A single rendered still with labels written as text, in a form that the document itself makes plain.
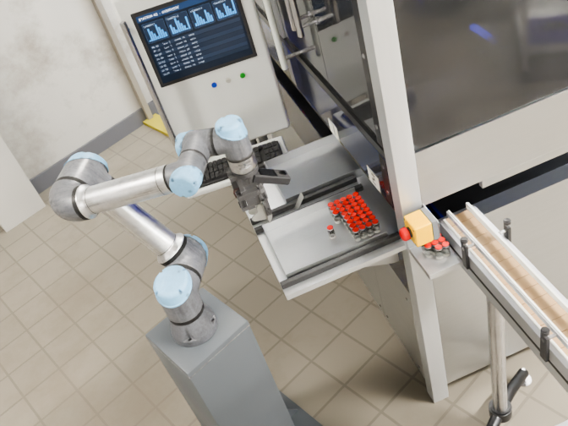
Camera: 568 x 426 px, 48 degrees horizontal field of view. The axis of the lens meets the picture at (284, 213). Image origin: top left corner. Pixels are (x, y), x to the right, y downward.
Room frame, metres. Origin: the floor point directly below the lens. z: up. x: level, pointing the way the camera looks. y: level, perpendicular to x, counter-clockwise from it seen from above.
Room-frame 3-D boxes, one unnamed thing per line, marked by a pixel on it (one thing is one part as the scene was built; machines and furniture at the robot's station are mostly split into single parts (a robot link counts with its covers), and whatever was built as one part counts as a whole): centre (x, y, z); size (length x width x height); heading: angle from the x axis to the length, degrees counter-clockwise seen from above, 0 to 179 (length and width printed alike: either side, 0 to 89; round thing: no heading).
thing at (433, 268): (1.29, -0.40, 0.87); 0.14 x 0.13 x 0.02; 97
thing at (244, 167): (1.43, 0.06, 1.32); 0.08 x 0.08 x 0.05
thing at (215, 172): (2.17, 0.13, 0.82); 0.40 x 0.14 x 0.02; 90
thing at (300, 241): (1.52, -0.10, 0.90); 0.34 x 0.26 x 0.04; 96
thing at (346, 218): (1.53, -0.19, 0.90); 0.18 x 0.02 x 0.05; 6
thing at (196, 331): (1.40, 0.38, 0.84); 0.15 x 0.15 x 0.10
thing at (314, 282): (1.69, -0.12, 0.87); 0.70 x 0.48 x 0.02; 7
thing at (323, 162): (1.87, -0.17, 0.90); 0.34 x 0.26 x 0.04; 97
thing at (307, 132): (2.40, -0.20, 0.73); 1.98 x 0.01 x 0.25; 7
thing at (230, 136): (1.43, 0.07, 1.39); 0.09 x 0.08 x 0.11; 71
